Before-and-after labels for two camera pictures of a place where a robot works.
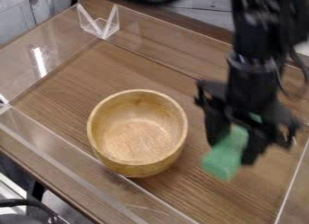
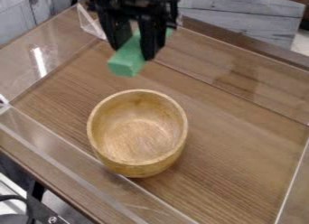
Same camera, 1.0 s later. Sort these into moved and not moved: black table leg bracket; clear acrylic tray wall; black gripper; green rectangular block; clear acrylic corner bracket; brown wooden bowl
Moved: green rectangular block; black gripper
Not moved: clear acrylic tray wall; clear acrylic corner bracket; black table leg bracket; brown wooden bowl
